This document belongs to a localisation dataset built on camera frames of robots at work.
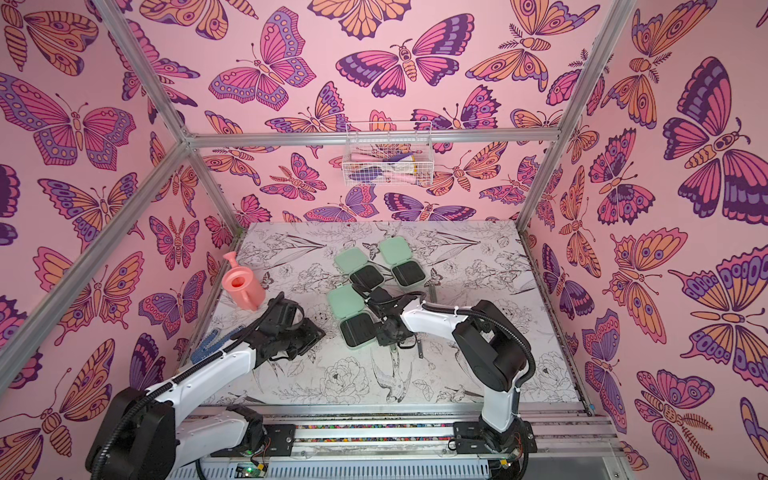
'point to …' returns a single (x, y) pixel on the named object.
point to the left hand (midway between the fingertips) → (326, 332)
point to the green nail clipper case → (358, 327)
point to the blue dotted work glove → (212, 344)
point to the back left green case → (361, 271)
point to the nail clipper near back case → (433, 292)
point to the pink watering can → (246, 287)
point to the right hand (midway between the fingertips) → (387, 334)
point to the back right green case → (406, 272)
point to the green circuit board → (251, 470)
